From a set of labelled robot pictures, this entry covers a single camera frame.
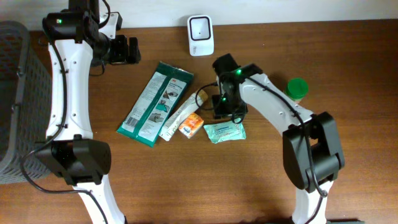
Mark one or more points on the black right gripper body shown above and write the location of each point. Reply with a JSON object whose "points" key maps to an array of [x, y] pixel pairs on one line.
{"points": [[227, 105]]}

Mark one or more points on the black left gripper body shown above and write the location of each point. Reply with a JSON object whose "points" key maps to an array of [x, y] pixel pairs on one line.
{"points": [[125, 49]]}

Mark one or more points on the teal tissue pack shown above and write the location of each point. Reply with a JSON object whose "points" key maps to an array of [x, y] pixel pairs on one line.
{"points": [[227, 131]]}

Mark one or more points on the white tube gold cap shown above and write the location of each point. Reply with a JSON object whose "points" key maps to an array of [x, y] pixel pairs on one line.
{"points": [[184, 111]]}

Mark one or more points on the orange tissue pack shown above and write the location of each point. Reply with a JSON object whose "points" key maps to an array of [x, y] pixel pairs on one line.
{"points": [[191, 125]]}

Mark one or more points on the green lid jar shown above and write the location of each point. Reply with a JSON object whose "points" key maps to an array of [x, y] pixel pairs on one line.
{"points": [[296, 89]]}

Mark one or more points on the green wipes package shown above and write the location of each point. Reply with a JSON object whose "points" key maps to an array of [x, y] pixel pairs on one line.
{"points": [[155, 103]]}

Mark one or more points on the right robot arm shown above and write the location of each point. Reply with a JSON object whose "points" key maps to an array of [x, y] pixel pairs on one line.
{"points": [[312, 150]]}

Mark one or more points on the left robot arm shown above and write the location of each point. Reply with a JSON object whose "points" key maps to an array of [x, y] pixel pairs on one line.
{"points": [[80, 37]]}

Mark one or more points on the white barcode scanner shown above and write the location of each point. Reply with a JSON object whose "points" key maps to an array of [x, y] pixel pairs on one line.
{"points": [[200, 35]]}

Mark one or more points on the grey plastic basket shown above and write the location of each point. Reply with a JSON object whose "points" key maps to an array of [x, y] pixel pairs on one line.
{"points": [[26, 90]]}

